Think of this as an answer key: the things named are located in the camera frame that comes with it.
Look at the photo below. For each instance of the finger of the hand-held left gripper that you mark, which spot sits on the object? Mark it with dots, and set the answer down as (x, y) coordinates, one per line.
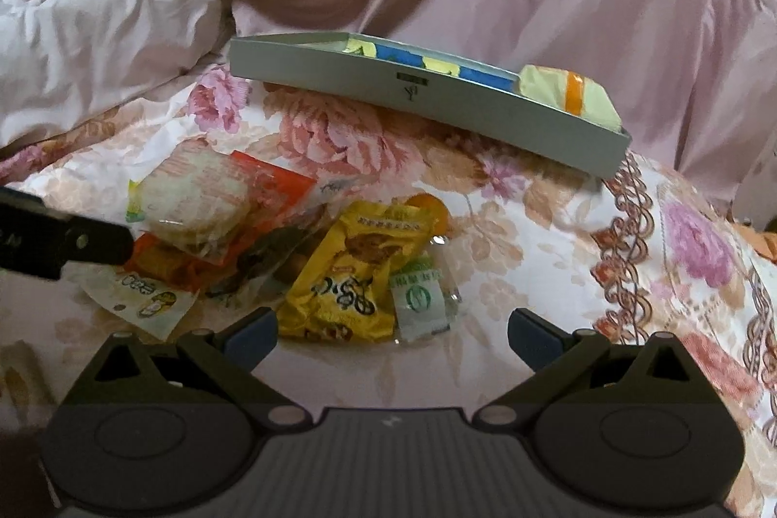
(67, 242)

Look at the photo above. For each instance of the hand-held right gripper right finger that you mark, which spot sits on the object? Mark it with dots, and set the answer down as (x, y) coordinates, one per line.
(534, 339)

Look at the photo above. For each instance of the small orange candy packet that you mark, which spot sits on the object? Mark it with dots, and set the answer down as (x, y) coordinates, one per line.
(425, 208)

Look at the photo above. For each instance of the floral bedsheet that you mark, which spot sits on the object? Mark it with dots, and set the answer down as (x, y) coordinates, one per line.
(546, 227)

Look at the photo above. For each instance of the pale yellow orange-striped packet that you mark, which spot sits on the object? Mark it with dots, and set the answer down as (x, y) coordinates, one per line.
(546, 87)

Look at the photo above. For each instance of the orange snack packet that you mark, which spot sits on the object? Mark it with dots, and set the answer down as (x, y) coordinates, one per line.
(273, 190)

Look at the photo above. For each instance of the white yellow snack packet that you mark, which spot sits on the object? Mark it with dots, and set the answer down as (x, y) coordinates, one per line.
(142, 302)

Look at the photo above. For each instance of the clear packet with brown snack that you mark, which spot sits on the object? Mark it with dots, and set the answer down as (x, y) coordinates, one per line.
(267, 251)

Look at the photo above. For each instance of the clear rice cracker packet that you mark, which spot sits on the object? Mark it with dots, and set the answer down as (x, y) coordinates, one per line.
(188, 196)

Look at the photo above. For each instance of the small green white packet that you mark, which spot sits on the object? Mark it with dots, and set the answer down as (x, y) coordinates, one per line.
(416, 299)

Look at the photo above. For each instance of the pale pink quilt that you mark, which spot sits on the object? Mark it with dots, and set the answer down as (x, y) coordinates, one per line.
(91, 51)

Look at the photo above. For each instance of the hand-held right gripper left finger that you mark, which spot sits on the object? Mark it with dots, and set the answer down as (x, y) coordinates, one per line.
(252, 341)

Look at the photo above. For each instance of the orange cloth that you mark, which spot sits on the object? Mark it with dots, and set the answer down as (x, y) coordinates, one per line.
(762, 245)

